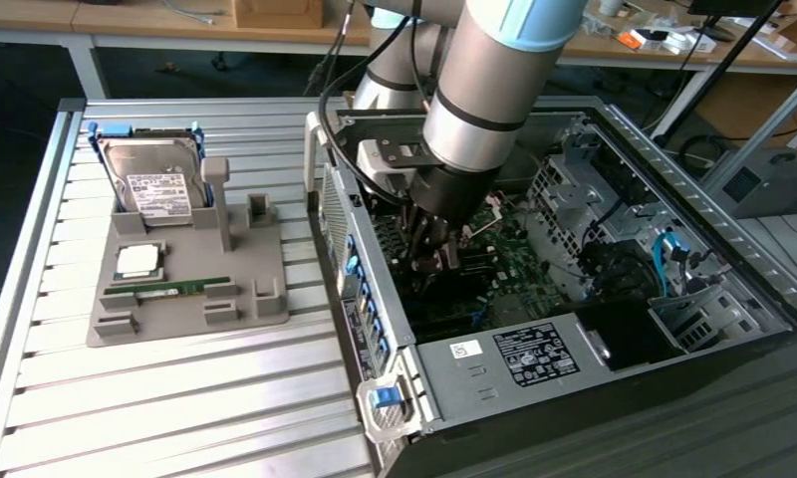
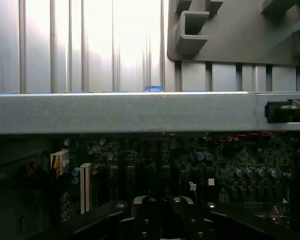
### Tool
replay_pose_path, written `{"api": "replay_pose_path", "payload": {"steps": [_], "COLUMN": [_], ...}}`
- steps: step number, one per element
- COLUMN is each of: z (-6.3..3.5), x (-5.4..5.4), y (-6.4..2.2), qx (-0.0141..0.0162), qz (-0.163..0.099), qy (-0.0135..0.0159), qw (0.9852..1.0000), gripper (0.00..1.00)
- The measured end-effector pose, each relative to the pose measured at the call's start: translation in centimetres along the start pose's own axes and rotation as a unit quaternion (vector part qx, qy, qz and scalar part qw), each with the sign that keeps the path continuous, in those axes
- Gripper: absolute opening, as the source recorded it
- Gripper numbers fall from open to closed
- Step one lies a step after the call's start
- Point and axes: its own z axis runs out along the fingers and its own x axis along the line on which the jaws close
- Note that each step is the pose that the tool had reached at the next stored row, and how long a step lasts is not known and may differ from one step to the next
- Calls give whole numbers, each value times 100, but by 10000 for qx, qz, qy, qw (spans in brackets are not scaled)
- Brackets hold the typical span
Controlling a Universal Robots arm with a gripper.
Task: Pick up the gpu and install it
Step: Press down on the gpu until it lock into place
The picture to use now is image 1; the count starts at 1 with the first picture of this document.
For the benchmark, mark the black slanted tripod pole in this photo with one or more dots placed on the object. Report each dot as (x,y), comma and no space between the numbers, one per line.
(729,57)

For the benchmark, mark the open black PC case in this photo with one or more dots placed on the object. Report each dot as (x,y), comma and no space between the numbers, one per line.
(571,428)

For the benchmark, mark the metal disk bay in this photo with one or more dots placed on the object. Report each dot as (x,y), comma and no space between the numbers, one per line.
(711,318)

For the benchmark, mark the grey parts rack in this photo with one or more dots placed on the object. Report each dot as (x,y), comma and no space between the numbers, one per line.
(192,249)

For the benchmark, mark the graphics card with metal bracket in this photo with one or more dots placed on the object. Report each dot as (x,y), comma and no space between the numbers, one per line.
(439,294)

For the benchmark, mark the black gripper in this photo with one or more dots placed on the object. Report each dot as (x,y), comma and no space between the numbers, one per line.
(455,194)

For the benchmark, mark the small orange box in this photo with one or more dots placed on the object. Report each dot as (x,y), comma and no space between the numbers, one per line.
(629,40)

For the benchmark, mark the aluminium profile frame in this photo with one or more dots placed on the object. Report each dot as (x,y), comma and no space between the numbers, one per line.
(793,107)

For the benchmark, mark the silver CPU chip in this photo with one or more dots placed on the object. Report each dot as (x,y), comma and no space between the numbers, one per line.
(136,261)

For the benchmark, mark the black monitor stand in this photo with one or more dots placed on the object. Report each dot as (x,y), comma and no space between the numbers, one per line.
(713,32)

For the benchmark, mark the cluttered wooden desk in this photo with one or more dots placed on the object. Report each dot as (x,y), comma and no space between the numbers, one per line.
(597,47)

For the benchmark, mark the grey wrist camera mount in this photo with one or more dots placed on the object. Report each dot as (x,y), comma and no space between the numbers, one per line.
(379,164)

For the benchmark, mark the perforated metal drive cage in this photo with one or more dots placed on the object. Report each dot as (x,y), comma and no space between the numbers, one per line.
(564,199)

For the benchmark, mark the green RAM stick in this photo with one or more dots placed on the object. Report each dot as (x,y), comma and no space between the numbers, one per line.
(184,287)

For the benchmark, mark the black expansion slot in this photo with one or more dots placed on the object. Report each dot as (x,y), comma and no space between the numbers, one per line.
(441,326)

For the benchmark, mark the flat white box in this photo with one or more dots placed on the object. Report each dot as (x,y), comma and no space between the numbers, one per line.
(687,45)

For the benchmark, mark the grey computer tower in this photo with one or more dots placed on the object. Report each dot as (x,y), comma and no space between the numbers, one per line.
(771,184)

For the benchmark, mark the white cup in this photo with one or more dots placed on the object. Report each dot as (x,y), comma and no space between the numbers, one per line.
(612,6)

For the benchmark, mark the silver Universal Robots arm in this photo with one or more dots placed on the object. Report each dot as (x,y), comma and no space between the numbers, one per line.
(485,99)

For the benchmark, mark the green motherboard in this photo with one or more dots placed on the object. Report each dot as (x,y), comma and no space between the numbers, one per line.
(531,284)

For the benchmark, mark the wooden desk with grey legs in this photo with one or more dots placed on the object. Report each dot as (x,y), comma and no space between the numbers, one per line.
(40,25)

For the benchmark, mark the brown cardboard box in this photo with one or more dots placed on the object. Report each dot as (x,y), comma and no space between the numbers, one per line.
(276,12)

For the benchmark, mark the silver hard disk drive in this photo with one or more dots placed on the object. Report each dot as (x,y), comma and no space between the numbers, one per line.
(159,169)

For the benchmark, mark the grey power supply unit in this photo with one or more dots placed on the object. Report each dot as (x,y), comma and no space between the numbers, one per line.
(479,388)

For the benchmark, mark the open socket cover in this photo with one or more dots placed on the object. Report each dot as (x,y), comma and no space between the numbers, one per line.
(488,215)

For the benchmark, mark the blue case latch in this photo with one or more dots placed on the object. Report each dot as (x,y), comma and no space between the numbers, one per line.
(384,397)

